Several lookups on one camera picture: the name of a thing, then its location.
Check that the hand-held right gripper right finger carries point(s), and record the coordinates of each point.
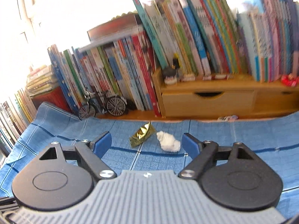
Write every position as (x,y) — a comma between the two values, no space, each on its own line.
(190,144)

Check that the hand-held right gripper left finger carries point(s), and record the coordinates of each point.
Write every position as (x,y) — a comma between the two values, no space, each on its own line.
(104,144)

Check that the white tissue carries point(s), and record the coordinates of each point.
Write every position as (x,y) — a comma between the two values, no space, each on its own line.
(169,142)

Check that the gold wrapper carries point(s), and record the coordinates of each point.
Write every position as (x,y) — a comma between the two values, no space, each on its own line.
(142,134)

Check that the row of tall upright books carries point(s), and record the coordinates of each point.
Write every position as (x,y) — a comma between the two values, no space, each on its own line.
(116,74)

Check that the stack of flat books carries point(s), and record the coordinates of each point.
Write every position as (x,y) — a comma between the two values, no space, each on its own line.
(42,79)

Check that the row of thin leaning books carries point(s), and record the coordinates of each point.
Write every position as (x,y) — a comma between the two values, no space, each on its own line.
(14,116)

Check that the row of colourful upright books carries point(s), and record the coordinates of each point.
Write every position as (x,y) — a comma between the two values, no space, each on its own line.
(198,39)

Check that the row of pale blue books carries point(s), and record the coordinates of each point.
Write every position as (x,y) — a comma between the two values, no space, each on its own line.
(264,39)

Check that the blue checked cloth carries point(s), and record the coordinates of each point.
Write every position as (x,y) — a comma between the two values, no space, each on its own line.
(70,135)

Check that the miniature bicycle model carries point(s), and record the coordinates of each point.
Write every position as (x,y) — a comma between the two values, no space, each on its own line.
(115,106)

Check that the wooden drawer shelf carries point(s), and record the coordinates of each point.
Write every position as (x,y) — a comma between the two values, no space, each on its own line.
(186,102)

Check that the small pink patterned wrapper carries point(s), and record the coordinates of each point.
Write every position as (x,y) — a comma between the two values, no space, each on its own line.
(227,117)

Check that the red plastic crate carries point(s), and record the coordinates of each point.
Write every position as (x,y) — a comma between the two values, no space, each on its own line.
(51,100)

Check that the pink white candy strip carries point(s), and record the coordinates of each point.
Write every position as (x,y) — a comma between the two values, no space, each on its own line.
(210,77)

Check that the small dark-haired figurine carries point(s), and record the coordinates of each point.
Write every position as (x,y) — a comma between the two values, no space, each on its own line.
(170,74)

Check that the small red toy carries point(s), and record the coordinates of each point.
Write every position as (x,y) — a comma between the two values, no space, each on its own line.
(288,80)

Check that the flat grey book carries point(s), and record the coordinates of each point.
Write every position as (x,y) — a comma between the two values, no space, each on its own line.
(112,26)

